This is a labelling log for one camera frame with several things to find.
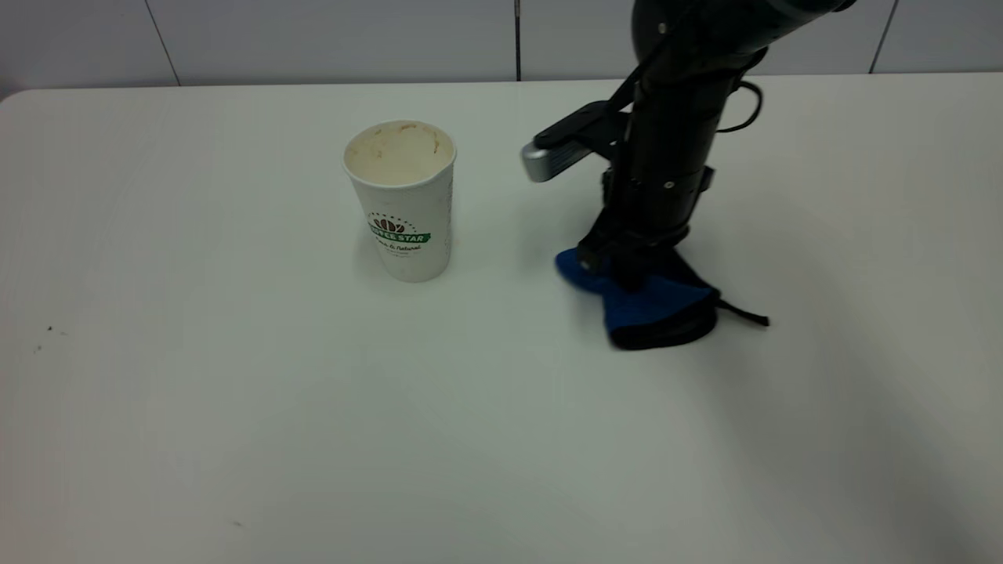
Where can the white paper coffee cup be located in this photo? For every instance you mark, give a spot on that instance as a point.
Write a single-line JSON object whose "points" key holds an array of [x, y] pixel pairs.
{"points": [[401, 207]]}

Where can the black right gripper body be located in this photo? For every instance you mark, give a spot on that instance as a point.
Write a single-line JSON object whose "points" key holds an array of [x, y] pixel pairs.
{"points": [[666, 164]]}

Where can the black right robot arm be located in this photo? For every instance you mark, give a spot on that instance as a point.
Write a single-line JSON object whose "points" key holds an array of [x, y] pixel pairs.
{"points": [[705, 35]]}

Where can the blue microfiber cloth black trim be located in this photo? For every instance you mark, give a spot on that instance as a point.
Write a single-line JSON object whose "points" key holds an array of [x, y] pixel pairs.
{"points": [[658, 309]]}

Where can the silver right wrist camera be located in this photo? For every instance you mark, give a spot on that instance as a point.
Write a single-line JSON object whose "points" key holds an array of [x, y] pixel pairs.
{"points": [[552, 160]]}

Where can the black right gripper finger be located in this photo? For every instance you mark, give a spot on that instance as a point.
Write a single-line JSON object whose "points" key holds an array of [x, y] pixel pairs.
{"points": [[635, 270], [597, 254]]}

